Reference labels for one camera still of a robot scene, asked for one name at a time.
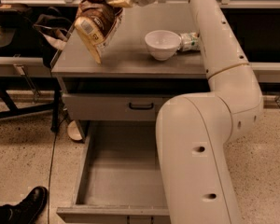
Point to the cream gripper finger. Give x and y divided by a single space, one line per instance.
120 3

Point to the brown chip bag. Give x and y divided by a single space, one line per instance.
96 22

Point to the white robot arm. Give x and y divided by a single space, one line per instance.
192 129

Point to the grey drawer cabinet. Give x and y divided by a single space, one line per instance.
127 68

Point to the closed grey top drawer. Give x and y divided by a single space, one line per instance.
113 107

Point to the open grey middle drawer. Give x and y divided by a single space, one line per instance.
119 181

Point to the white ceramic bowl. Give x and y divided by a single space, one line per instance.
162 44

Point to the round tan floor disc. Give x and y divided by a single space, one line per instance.
73 131

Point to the black side table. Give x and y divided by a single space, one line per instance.
24 64

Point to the black leather shoe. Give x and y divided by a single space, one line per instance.
27 211

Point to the dark bag with straps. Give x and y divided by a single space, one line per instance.
53 27

